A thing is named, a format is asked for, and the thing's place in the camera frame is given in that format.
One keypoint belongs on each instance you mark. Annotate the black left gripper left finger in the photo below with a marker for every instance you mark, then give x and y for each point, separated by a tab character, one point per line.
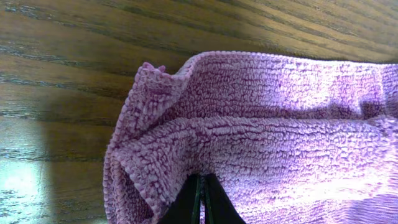
186	208

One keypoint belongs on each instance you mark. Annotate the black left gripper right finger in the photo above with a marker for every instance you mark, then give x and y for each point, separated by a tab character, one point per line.
218	207

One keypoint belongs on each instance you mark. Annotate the pink microfibre cloth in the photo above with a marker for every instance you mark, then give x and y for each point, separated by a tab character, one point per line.
291	140

